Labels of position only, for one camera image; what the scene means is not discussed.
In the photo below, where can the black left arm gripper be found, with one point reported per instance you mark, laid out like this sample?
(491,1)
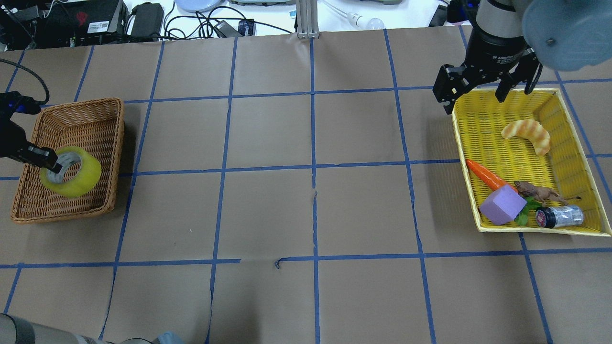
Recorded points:
(10,139)

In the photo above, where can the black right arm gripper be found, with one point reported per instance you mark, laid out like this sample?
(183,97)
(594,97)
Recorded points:
(497,55)

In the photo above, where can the yellow tape roll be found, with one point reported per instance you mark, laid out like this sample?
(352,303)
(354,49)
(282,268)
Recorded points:
(85,179)

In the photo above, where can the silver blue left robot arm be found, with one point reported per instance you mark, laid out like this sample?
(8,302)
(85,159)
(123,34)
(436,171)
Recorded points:
(25,332)

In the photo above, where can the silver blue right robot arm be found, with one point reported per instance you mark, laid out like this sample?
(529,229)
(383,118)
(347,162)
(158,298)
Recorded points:
(566,35)

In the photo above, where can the brown wicker basket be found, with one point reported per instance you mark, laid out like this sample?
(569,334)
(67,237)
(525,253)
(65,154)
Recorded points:
(88,125)

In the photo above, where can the yellow woven plastic basket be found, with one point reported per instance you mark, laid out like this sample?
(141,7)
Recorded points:
(478,120)

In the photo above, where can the toy croissant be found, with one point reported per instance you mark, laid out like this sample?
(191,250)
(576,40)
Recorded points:
(532,131)

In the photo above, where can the orange toy carrot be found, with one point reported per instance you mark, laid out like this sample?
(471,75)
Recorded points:
(492,180)

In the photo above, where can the light bulb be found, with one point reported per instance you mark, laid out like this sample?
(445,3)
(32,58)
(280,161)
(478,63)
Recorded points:
(359,21)

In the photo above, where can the purple foam block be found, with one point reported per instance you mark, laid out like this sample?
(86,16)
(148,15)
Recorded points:
(502,205)

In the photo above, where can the small dark spice jar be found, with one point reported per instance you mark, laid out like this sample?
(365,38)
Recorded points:
(559,216)

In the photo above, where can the black power adapter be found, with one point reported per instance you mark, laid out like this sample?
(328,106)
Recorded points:
(146,21)

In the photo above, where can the blue plate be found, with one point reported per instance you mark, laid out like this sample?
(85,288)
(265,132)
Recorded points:
(193,6)

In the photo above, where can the aluminium frame post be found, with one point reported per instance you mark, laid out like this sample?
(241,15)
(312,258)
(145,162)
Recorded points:
(307,19)

